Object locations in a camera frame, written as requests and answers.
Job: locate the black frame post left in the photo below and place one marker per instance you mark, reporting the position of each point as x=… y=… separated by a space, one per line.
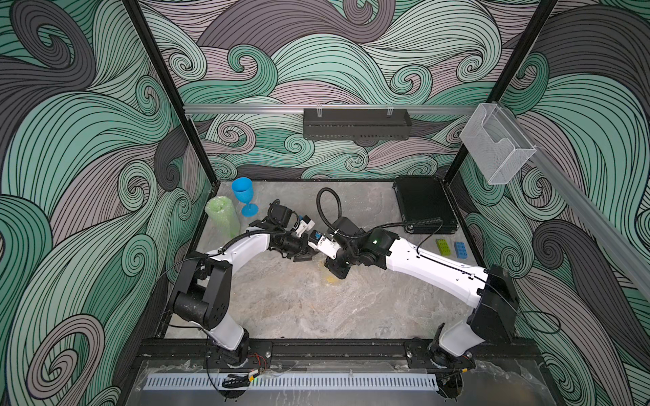
x=144 y=32

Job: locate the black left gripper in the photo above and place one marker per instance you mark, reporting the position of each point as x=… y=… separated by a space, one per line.
x=303 y=252

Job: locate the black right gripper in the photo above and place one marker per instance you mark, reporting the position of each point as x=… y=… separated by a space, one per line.
x=338 y=271

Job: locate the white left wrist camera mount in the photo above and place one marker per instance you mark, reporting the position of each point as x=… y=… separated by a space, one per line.
x=306 y=224

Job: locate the black frame post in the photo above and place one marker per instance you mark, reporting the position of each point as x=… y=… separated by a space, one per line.
x=516 y=60
x=144 y=32

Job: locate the green plastic wine glass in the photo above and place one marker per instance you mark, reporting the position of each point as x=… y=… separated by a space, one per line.
x=222 y=215

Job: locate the black frame post right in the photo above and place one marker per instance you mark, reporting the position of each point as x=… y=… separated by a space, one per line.
x=516 y=60

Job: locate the blue plastic wine glass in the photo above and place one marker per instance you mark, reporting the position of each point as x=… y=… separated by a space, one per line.
x=244 y=193

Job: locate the black wall tray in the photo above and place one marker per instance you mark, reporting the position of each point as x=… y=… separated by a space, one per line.
x=365 y=125

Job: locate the black hard case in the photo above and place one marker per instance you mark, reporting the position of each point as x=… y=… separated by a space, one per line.
x=422 y=201

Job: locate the clear acrylic wall box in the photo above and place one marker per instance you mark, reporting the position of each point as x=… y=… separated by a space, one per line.
x=497 y=143

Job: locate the blue toy brick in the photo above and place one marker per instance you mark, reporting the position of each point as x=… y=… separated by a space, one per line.
x=460 y=250

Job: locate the clear bubble wrap sheet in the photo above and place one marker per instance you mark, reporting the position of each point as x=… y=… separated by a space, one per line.
x=222 y=217

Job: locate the white slotted cable duct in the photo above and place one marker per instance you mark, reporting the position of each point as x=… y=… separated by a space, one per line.
x=296 y=381

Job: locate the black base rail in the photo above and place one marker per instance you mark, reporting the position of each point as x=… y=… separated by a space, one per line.
x=276 y=353

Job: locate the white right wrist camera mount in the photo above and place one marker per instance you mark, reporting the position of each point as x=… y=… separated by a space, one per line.
x=324 y=244

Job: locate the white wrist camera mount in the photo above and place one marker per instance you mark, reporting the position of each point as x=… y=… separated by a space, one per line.
x=324 y=244
x=306 y=224

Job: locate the green toy brick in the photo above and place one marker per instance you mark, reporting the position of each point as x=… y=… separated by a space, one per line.
x=443 y=247

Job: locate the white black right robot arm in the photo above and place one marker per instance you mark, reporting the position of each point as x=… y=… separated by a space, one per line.
x=489 y=293

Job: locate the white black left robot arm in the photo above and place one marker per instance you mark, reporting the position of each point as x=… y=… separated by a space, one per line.
x=202 y=290

